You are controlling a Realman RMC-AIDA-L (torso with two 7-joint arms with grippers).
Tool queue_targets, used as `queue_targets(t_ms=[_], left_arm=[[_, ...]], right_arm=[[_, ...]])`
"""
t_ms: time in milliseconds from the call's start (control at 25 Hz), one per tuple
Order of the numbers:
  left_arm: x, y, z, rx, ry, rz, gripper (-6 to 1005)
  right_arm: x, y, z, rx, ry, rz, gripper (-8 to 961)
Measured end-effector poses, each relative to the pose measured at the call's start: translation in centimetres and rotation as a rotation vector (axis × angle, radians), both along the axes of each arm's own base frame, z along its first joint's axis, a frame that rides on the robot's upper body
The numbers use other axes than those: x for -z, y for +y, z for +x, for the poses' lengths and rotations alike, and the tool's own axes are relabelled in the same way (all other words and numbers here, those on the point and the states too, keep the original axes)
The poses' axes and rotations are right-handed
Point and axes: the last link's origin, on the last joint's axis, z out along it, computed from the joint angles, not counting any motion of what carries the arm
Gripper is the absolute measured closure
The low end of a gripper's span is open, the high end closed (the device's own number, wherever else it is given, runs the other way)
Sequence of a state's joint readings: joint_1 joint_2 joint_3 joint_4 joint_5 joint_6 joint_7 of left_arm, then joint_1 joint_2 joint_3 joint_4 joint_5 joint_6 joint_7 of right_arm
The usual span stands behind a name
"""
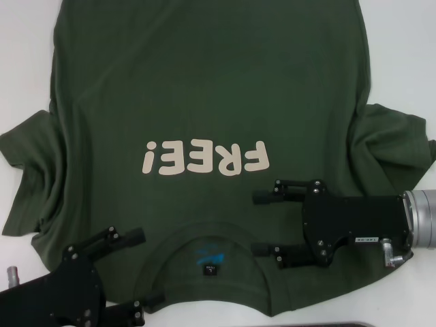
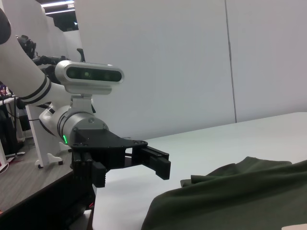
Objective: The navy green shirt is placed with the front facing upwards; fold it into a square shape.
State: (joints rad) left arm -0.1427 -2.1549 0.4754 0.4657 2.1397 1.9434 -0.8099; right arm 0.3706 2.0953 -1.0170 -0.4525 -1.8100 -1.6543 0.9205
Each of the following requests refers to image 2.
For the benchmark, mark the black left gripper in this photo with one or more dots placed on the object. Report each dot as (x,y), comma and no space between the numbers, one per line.
(100,141)

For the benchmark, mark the dark green FREE! t-shirt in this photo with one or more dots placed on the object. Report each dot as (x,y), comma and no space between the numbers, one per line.
(216,203)

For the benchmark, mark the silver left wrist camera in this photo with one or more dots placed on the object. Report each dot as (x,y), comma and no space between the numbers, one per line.
(91,74)

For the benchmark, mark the black camera rig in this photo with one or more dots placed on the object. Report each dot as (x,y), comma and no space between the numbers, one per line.
(28,45)

